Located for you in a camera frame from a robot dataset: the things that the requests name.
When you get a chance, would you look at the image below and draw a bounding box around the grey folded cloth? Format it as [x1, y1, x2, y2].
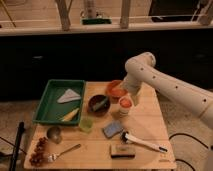
[57, 89, 81, 103]

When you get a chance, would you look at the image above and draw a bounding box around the black cable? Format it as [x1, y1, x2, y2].
[168, 132, 213, 171]

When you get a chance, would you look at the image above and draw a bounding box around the bunch of red grapes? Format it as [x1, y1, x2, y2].
[29, 137, 47, 167]

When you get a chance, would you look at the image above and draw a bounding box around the silver fork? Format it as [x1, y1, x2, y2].
[47, 144, 81, 163]

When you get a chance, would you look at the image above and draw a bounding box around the small green cup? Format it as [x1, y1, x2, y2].
[79, 117, 93, 133]

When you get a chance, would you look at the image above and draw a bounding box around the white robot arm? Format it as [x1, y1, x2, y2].
[122, 52, 213, 130]

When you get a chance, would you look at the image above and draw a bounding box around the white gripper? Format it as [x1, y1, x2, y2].
[123, 77, 141, 106]

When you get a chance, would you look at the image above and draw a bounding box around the yellow corn cob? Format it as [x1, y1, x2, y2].
[61, 108, 79, 122]

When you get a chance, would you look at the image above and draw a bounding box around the black pole stand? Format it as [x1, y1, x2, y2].
[9, 122, 25, 171]

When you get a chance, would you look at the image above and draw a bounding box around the white handled brush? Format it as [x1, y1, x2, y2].
[121, 132, 168, 153]

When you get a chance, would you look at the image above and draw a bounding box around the red apple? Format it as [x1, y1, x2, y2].
[120, 98, 132, 108]

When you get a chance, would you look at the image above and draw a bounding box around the green object on shelf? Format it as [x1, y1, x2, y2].
[81, 18, 112, 25]

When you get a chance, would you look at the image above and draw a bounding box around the orange bowl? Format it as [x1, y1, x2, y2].
[106, 80, 127, 99]

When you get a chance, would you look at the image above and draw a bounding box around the dark brown bowl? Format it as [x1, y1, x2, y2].
[88, 95, 110, 116]

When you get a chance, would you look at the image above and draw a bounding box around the green plastic tray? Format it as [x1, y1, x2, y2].
[33, 79, 85, 125]

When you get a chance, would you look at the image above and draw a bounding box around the blue sponge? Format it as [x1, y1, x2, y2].
[102, 121, 123, 138]

